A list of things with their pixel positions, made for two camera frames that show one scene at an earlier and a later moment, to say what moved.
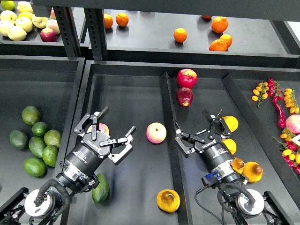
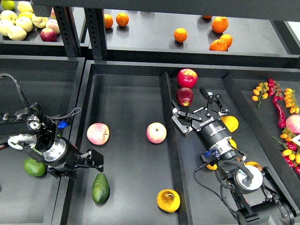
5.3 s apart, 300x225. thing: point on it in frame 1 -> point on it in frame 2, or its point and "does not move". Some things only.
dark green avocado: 101,192 does not move
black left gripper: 89,153 -> 63,157
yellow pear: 168,200 does not move
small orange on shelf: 227,38 does not move
